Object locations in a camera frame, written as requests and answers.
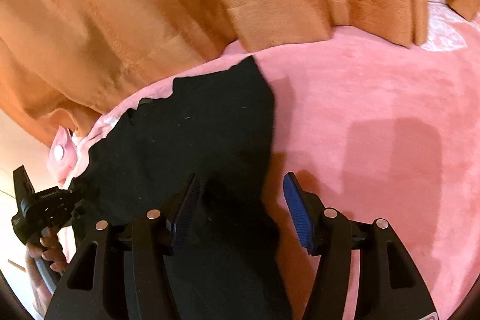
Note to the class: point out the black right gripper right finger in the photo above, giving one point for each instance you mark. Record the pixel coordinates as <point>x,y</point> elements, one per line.
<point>390,285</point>

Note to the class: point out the pink pillow with button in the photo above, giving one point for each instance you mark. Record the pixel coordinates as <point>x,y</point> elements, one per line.
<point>63,157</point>

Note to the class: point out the pink fleece blanket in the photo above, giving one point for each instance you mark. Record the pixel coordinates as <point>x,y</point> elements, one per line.
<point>378,130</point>

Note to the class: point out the black cloth garment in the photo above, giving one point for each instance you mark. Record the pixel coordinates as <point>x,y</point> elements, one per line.
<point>218,127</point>

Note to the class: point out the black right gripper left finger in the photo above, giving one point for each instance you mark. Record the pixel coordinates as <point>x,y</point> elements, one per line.
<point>119,272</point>

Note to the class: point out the person's left hand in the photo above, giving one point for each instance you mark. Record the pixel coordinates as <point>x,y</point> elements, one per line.
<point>50,250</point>

